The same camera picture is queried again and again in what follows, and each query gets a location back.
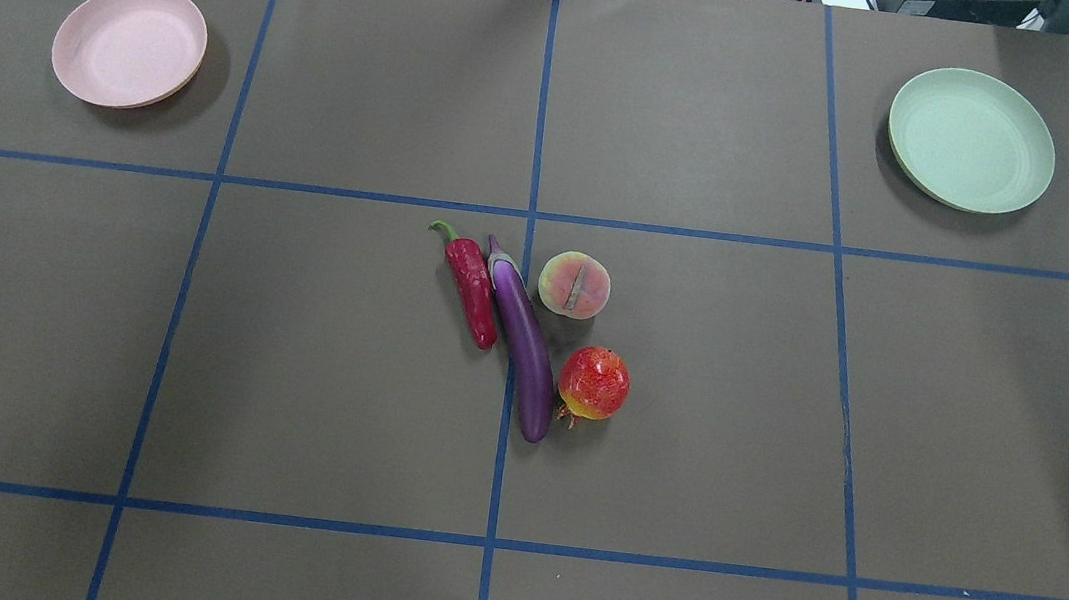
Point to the peach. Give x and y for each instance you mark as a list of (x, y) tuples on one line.
[(574, 285)]

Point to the red chili pepper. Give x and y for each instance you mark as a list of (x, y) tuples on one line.
[(467, 263)]

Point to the purple eggplant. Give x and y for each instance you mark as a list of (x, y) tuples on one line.
[(530, 357)]

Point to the green plate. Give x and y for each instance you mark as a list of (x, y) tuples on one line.
[(971, 142)]

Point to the pink plate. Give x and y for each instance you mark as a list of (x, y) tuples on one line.
[(124, 54)]

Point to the red pomegranate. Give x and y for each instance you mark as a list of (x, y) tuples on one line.
[(593, 385)]

